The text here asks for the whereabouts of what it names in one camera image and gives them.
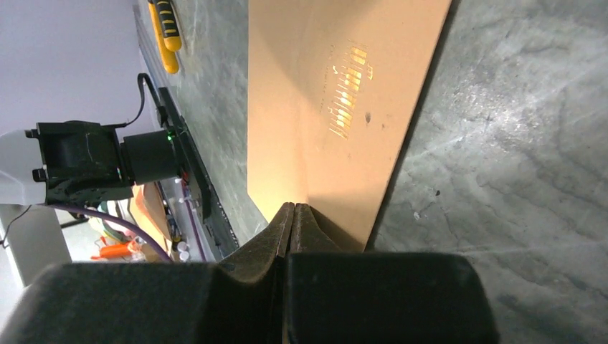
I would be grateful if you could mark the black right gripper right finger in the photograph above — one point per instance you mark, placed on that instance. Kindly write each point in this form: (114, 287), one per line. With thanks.
(334, 296)

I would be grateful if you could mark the orange object behind table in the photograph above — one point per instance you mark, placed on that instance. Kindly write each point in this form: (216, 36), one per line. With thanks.
(117, 250)

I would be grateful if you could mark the yellow handled pliers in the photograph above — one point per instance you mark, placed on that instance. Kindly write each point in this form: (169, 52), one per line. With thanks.
(167, 34)

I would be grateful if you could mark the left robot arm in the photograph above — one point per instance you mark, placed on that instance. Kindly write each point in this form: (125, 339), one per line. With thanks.
(75, 166)

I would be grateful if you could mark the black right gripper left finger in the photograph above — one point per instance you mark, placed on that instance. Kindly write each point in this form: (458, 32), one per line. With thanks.
(237, 300)

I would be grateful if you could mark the brown paper envelope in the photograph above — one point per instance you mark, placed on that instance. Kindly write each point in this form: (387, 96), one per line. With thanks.
(332, 88)

